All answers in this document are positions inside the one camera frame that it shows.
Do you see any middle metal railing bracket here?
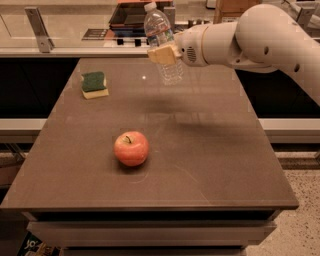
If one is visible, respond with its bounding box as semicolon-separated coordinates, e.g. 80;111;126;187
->
164;7;175;30

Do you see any left metal railing bracket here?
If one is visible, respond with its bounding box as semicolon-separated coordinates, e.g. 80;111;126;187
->
24;7;54;53

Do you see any red apple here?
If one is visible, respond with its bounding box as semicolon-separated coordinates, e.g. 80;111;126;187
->
113;131;149;167

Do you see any grey table drawer base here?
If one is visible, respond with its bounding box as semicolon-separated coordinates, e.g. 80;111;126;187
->
27;220;276;250

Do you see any brown cardboard box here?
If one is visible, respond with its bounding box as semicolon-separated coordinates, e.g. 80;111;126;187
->
214;0;261;23

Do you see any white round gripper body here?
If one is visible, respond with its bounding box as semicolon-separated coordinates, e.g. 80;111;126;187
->
175;26;207;67

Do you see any dark tray stack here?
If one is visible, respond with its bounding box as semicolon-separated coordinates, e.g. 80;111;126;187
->
109;0;173;30

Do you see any green printed bag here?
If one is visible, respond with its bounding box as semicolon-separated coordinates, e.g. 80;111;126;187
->
17;232;61;256

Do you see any green and yellow sponge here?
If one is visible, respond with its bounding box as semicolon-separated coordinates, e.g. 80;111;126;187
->
81;71;109;99

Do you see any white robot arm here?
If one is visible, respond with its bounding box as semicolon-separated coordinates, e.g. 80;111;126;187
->
148;4;320;104

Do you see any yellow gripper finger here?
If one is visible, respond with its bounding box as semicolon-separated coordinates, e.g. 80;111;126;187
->
147;42;181;65

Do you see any clear plastic water bottle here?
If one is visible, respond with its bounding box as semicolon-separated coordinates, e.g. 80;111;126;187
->
144;2;183;85

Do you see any right metal railing bracket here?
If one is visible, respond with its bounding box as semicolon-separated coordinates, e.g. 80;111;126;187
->
295;6;315;29

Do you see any metal railing bracket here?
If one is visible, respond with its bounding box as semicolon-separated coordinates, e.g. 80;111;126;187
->
295;6;315;29
164;7;175;30
24;7;54;53

